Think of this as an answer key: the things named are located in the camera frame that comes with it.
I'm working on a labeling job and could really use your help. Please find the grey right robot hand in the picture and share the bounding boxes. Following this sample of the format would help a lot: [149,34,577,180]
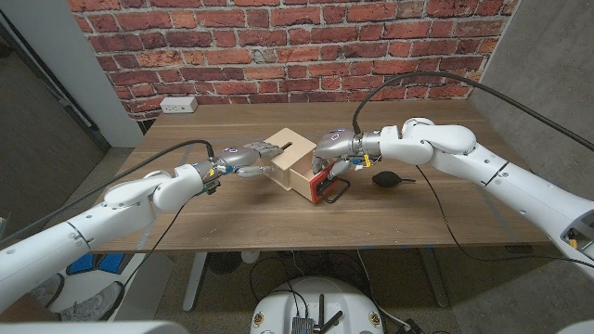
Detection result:
[311,129,382,176]

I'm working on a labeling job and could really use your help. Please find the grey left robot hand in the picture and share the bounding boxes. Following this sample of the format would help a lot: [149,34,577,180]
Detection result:
[192,141,285,180]

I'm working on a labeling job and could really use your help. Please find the wooden box with slot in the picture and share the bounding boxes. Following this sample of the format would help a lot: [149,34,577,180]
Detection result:
[263,127,317,192]

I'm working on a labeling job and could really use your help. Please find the wooden drawer red front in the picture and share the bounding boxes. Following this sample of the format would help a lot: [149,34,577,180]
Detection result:
[290,160,352,205]

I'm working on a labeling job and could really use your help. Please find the white power outlet box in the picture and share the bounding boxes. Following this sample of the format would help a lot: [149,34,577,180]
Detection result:
[160,96,199,115]

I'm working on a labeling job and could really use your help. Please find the black rubber air blower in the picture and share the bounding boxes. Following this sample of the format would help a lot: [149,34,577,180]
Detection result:
[371,171,417,188]

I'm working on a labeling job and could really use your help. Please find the white table leg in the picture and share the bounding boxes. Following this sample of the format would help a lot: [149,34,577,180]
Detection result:
[182,251,209,313]

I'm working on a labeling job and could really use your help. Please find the white robot torso base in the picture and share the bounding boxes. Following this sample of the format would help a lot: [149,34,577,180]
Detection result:
[250,276,386,334]

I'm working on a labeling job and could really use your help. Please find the grey table leg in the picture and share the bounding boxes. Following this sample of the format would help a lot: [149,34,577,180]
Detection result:
[417,248,450,310]

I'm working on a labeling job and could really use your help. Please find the grey computer module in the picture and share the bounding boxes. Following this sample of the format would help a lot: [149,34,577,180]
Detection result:
[291,316,316,334]

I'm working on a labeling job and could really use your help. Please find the grey sneaker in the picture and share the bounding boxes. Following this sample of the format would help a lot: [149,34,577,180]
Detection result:
[58,281,125,322]
[30,274,66,307]

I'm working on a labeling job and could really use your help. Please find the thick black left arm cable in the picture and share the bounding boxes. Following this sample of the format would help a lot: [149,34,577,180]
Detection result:
[0,139,215,242]

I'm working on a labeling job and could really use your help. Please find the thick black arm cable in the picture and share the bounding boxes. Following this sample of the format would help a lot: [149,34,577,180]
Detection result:
[0,139,215,242]
[352,71,594,153]

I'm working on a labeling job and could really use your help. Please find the printed brick wall backdrop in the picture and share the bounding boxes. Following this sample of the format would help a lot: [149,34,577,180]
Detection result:
[64,0,521,122]

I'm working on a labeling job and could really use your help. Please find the thin black left arm wire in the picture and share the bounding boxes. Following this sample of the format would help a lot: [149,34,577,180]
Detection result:
[106,203,187,307]

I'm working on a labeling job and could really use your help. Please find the thin black arm wire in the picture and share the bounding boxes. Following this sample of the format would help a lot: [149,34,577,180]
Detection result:
[416,165,594,269]
[106,203,187,307]

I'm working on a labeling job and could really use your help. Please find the thin black right arm wire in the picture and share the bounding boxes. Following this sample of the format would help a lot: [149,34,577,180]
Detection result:
[416,165,594,269]

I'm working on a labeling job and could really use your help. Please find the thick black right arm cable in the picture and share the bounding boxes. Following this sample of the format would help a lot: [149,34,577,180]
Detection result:
[352,71,594,153]

